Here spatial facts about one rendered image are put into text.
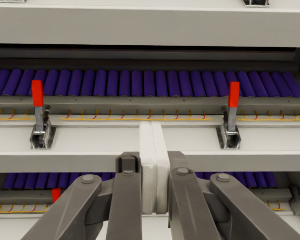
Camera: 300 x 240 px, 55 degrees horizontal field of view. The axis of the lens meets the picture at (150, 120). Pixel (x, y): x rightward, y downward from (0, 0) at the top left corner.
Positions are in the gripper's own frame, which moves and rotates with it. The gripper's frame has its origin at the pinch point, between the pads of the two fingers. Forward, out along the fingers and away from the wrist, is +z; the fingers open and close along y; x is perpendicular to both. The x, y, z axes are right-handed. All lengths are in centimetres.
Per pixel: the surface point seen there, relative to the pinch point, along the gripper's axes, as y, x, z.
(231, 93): 11.8, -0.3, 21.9
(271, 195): 24.1, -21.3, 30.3
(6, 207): -25.1, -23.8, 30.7
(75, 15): -7.6, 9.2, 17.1
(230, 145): 12.3, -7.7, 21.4
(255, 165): 16.6, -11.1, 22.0
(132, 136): -1.7, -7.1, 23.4
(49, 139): -13.4, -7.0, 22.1
